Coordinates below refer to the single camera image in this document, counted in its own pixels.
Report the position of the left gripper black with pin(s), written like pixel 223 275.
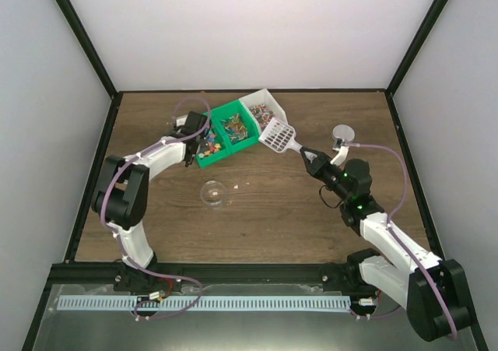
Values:
pixel 204 145

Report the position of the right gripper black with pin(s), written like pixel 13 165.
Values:
pixel 317 167

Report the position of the green bin candies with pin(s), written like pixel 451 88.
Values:
pixel 236 126
pixel 218 147

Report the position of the lilac slotted plastic scoop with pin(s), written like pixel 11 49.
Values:
pixel 279 137

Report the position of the white bin striped candies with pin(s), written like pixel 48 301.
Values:
pixel 262 107

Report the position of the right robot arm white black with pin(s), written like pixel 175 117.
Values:
pixel 433 291

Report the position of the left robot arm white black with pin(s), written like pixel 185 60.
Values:
pixel 121 194

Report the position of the round grey metal lid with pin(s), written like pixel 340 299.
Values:
pixel 343 132

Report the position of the clear plastic round container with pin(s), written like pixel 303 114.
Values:
pixel 213 194

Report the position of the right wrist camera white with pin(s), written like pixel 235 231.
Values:
pixel 341 149

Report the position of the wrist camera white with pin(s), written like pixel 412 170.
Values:
pixel 341 149
pixel 180 121

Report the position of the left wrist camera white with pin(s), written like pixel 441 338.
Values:
pixel 180 121

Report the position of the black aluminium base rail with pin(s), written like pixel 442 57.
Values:
pixel 340 277

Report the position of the light blue slotted cable duct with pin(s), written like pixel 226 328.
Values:
pixel 208 303

